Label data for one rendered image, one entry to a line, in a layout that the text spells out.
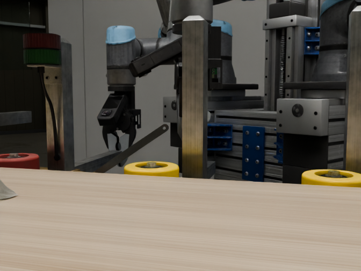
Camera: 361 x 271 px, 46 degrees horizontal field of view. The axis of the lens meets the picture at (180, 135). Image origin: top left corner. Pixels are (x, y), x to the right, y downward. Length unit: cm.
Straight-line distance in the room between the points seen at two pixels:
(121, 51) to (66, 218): 75
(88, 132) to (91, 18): 100
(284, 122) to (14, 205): 82
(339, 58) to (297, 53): 24
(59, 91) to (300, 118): 61
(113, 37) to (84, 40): 284
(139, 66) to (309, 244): 50
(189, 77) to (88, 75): 324
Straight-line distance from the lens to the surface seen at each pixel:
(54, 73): 78
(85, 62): 392
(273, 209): 43
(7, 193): 50
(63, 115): 78
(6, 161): 73
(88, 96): 390
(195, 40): 69
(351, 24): 68
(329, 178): 56
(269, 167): 135
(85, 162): 95
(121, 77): 111
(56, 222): 40
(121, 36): 112
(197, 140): 69
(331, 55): 124
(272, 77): 150
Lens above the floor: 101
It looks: 6 degrees down
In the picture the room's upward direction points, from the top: straight up
